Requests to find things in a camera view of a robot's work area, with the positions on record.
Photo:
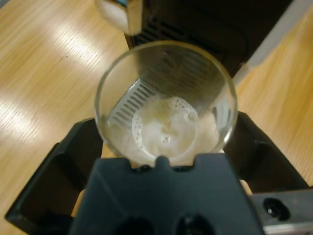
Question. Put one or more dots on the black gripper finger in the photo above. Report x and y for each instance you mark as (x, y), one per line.
(259, 156)
(56, 171)

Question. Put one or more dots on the white capsule coffee machine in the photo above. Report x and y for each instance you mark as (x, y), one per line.
(200, 22)

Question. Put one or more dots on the clear drinking glass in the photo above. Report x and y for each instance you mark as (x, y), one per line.
(166, 132)

